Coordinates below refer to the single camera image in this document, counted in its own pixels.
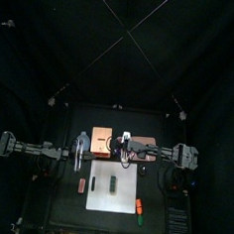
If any white cutting board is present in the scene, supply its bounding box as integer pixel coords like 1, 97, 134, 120
85, 159, 140, 215

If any pink red toy block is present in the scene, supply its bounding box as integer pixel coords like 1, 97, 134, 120
77, 177, 87, 195

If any white text label sticker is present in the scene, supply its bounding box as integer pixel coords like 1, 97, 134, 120
166, 206, 190, 234

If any black knife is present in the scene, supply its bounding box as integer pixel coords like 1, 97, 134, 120
89, 175, 97, 192

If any thin white cord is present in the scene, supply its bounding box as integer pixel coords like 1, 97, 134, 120
50, 0, 175, 109
47, 0, 196, 120

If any copper wooden box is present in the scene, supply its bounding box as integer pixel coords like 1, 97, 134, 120
89, 126, 114, 160

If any small black round object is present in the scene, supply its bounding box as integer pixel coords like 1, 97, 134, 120
138, 165, 148, 176

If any dark green sushi roll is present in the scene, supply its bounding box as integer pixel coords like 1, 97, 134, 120
108, 175, 118, 193

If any metal frame clamp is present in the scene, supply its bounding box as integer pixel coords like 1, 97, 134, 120
0, 18, 16, 29
178, 110, 188, 121
47, 96, 57, 107

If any pale blue translucent container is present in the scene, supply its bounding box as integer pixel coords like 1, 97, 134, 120
74, 130, 92, 152

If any orange toy carrot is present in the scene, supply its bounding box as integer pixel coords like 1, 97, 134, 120
133, 198, 146, 215

